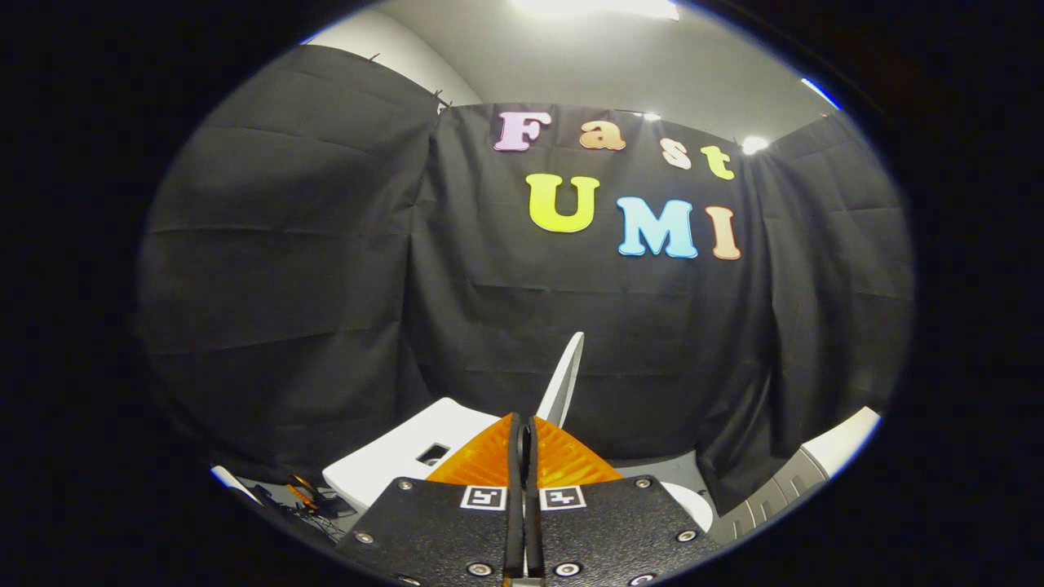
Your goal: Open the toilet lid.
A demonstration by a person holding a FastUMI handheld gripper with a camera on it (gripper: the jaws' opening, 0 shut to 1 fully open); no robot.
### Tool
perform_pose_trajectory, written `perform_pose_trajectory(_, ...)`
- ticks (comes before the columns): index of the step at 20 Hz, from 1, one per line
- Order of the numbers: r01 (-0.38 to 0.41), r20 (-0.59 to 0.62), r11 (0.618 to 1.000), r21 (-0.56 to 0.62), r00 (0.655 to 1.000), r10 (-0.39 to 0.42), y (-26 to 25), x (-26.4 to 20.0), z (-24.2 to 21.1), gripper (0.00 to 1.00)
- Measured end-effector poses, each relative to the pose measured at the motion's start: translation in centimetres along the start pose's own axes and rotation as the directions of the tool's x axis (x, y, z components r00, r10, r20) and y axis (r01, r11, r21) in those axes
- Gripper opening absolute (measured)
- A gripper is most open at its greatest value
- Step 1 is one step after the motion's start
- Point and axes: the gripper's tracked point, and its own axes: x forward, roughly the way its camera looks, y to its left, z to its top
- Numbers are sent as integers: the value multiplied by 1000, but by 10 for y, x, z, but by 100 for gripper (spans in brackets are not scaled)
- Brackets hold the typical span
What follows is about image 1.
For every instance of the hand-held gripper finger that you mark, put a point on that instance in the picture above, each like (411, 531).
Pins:
(514, 522)
(533, 522)

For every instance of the large ceiling light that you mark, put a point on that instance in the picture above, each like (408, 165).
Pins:
(595, 6)

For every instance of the grey ribbed plastic panel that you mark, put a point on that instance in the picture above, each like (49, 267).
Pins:
(775, 497)

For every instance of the black backdrop cloth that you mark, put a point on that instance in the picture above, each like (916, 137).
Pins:
(326, 285)

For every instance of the small orange tool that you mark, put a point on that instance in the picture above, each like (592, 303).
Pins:
(303, 493)

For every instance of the small ceiling light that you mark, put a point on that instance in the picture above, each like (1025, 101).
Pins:
(754, 145)

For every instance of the white toilet lid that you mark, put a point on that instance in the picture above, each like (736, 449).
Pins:
(564, 383)

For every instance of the white toilet tank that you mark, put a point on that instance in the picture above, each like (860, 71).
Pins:
(391, 461)

